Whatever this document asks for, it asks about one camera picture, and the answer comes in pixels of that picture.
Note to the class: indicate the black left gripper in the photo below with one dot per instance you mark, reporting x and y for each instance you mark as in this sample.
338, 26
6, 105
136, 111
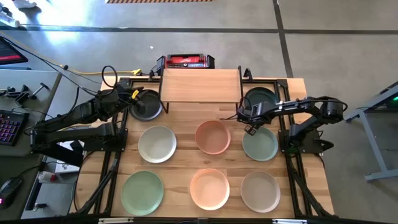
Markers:
128, 91

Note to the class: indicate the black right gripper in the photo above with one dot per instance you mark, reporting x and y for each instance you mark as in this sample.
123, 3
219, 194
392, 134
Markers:
256, 112

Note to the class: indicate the black plate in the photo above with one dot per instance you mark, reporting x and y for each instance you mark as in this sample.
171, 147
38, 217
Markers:
152, 109

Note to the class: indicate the sage green plate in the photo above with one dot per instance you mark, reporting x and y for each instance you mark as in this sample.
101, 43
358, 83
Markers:
261, 146

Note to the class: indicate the terracotta plate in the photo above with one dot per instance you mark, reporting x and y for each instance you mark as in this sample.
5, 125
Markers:
213, 137

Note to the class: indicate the cream plate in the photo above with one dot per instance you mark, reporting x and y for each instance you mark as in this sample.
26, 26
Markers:
157, 144

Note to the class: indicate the beige plate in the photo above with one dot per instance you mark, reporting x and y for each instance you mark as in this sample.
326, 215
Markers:
260, 192

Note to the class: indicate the peach plate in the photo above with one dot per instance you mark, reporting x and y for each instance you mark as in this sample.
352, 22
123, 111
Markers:
210, 189

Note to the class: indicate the light green plate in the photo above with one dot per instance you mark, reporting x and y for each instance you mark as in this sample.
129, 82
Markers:
142, 193

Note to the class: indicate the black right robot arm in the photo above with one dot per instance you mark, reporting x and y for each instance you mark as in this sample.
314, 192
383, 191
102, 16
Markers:
298, 104

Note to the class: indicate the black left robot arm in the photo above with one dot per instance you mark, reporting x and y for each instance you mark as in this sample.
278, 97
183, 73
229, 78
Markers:
68, 115

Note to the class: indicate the white box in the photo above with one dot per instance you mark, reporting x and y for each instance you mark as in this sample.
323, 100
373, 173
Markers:
66, 168

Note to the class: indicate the black desk clamp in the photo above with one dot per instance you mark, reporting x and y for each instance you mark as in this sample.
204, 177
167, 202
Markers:
20, 95

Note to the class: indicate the clear plastic bottle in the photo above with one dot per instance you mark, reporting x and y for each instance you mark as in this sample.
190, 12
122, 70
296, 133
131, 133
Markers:
46, 177

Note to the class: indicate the grey desk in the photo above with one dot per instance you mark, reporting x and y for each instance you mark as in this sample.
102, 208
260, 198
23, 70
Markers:
18, 74

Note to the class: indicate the black backlit keyboard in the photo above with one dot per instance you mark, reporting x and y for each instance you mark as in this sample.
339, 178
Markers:
12, 127

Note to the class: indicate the black computer mouse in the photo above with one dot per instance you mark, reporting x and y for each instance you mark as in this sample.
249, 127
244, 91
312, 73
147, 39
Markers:
11, 189

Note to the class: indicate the black aluminium table frame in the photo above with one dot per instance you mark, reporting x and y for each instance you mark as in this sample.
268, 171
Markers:
146, 80

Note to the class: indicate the black bracket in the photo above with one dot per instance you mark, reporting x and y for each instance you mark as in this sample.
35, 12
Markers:
160, 63
247, 73

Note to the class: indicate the wooden shelf with black frame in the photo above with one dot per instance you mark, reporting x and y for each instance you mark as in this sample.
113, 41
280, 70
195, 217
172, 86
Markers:
200, 85

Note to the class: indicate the silver metal bracket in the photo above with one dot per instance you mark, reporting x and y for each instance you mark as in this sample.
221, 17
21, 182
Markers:
289, 221
115, 221

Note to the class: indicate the grey metal table frame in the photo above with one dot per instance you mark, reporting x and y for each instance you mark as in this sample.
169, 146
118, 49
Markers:
370, 137

